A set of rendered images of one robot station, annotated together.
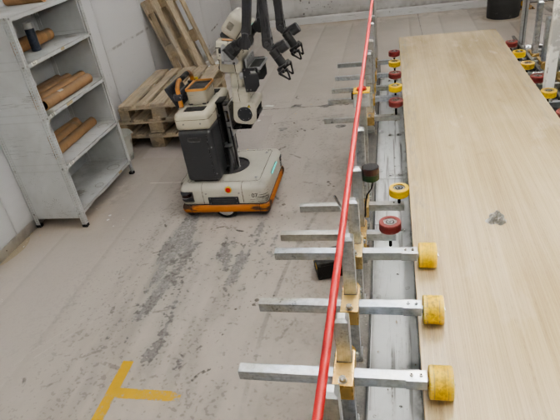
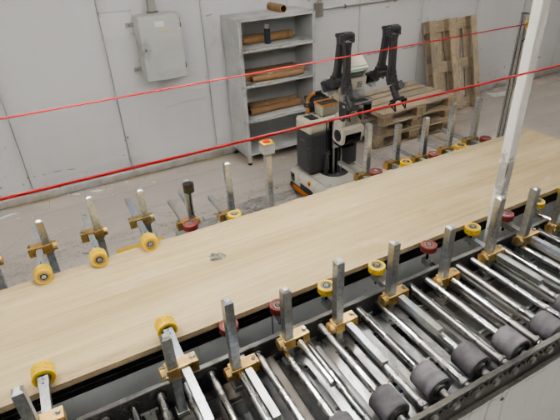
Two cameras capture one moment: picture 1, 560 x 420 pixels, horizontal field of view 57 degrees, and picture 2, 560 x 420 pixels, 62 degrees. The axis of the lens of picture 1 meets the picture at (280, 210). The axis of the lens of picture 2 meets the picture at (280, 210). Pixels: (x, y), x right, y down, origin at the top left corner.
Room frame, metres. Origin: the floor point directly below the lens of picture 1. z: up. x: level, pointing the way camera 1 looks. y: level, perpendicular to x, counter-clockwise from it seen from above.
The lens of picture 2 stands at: (0.48, -2.38, 2.26)
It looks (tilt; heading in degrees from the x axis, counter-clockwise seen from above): 30 degrees down; 49
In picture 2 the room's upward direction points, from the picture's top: 3 degrees counter-clockwise
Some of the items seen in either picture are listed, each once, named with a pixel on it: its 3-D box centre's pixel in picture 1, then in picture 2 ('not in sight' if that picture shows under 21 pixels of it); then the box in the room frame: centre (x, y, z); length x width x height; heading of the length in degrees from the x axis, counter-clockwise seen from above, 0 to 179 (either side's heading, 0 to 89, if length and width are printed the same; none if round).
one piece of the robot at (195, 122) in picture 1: (212, 128); (328, 137); (3.58, 0.40, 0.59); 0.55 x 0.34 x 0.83; 165
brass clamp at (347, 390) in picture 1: (344, 370); (42, 247); (0.88, -0.10, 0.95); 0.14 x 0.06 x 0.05; 165
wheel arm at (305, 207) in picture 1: (351, 207); (222, 212); (1.85, -0.30, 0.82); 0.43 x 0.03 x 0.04; 75
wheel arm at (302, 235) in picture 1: (337, 236); (180, 217); (1.61, -0.20, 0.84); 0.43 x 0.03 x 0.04; 75
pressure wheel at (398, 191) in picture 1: (398, 198); (235, 221); (1.80, -0.49, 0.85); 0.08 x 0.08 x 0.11
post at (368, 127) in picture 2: (369, 94); (367, 157); (2.84, -0.61, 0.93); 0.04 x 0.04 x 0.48; 75
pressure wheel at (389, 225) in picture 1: (390, 232); (191, 231); (1.56, -0.39, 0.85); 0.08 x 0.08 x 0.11
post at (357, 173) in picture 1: (360, 222); (191, 217); (1.63, -0.29, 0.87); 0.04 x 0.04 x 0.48; 75
